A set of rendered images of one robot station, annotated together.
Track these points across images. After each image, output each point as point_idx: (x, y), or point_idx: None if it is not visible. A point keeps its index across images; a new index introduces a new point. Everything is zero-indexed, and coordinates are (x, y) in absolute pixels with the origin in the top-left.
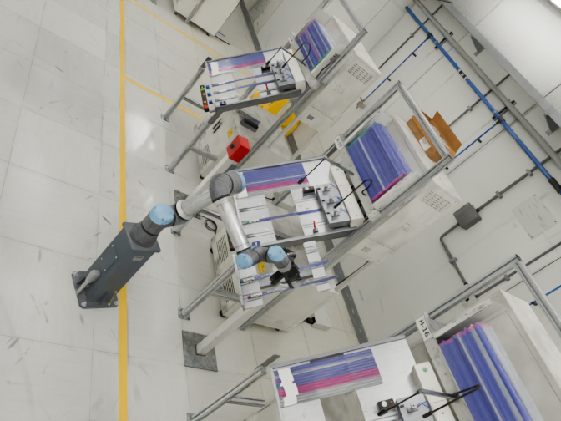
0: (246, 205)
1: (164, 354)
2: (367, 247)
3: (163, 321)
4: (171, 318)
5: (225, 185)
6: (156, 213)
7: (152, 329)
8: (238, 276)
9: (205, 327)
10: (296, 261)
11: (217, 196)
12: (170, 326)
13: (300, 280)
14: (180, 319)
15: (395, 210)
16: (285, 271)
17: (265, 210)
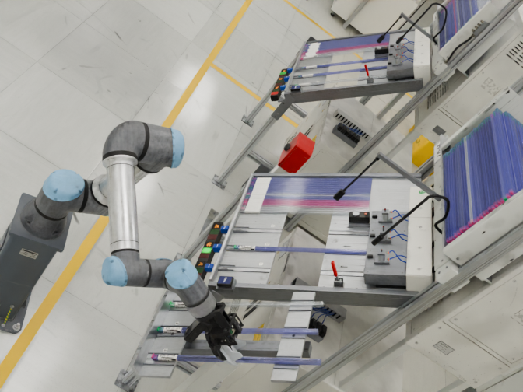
0: (250, 223)
1: None
2: (446, 344)
3: (83, 379)
4: (100, 381)
5: (128, 137)
6: (50, 180)
7: (56, 386)
8: (156, 317)
9: None
10: (330, 344)
11: (107, 152)
12: (92, 391)
13: (314, 375)
14: (117, 387)
15: (494, 272)
16: (198, 315)
17: (275, 237)
